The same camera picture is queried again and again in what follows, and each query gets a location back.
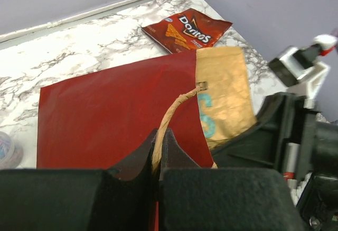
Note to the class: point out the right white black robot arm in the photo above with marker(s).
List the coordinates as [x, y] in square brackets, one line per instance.
[317, 205]

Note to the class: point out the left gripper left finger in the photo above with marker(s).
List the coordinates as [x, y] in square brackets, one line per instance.
[118, 198]

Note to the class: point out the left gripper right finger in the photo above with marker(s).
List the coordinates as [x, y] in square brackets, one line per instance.
[195, 198]

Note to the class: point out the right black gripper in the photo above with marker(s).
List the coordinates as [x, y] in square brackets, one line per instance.
[282, 138]

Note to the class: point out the red brown paper bag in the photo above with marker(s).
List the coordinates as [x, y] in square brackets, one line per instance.
[96, 120]

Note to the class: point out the red Doritos chip bag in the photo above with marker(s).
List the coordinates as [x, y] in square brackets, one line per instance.
[188, 30]

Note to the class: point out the small clear plastic cup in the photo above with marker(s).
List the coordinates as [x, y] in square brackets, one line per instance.
[11, 155]

